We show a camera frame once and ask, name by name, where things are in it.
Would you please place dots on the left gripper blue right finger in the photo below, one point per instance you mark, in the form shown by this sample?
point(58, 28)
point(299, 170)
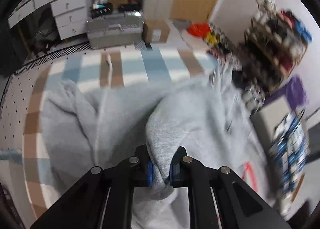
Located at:
point(177, 174)

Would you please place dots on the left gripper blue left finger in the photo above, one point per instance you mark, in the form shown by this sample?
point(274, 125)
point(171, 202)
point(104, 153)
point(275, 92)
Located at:
point(144, 169)

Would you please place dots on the grey hoodie with red print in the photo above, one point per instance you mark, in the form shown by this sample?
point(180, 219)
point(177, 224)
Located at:
point(206, 115)

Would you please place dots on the white bedside cabinet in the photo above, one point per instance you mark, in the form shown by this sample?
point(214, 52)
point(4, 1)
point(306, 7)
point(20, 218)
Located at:
point(267, 118)

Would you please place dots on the checkered blue brown bedsheet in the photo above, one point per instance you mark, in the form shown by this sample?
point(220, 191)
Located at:
point(26, 174)

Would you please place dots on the blue white plaid cloth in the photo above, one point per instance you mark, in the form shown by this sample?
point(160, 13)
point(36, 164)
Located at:
point(289, 151)

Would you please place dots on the yellow plush toy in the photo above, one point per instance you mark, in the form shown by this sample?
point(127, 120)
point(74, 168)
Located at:
point(212, 39)

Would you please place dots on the cardboard box on floor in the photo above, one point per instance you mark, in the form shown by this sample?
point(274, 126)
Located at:
point(155, 31)

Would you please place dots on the purple cloth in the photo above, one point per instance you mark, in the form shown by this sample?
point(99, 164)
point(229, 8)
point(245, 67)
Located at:
point(293, 91)

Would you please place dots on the orange red toy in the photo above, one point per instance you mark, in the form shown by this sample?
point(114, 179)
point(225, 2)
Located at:
point(198, 30)

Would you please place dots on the silver ribbed suitcase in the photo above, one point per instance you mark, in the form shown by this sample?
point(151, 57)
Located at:
point(115, 29)

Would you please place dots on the wooden shoe rack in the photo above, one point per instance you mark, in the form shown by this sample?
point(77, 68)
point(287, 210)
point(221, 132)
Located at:
point(275, 43)

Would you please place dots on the white drawer desk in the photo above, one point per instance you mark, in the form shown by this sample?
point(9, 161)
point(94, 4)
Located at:
point(70, 15)

